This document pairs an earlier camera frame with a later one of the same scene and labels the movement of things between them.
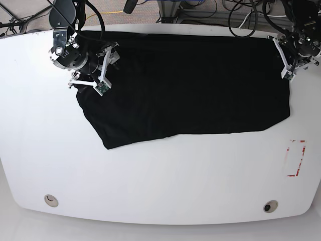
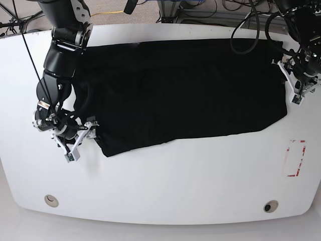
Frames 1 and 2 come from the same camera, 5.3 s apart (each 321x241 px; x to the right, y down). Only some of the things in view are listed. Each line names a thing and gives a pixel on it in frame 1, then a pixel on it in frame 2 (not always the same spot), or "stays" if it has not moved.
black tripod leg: x=21 y=22 stays
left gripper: x=93 y=72 to x=69 y=135
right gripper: x=296 y=50 to x=301 y=83
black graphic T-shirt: x=165 y=84 stays
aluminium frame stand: x=168 y=8 stays
